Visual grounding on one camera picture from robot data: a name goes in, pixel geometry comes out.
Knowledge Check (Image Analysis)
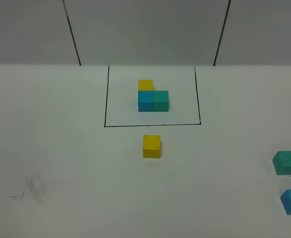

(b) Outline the template blue cube block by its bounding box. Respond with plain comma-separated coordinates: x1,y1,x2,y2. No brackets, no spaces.
138,91,153,112

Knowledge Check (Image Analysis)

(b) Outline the template yellow cube block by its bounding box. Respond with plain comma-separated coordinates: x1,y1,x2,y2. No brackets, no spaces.
138,80,154,91

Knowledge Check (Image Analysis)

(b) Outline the template green cube block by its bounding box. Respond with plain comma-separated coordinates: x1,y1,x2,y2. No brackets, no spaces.
153,90,169,112

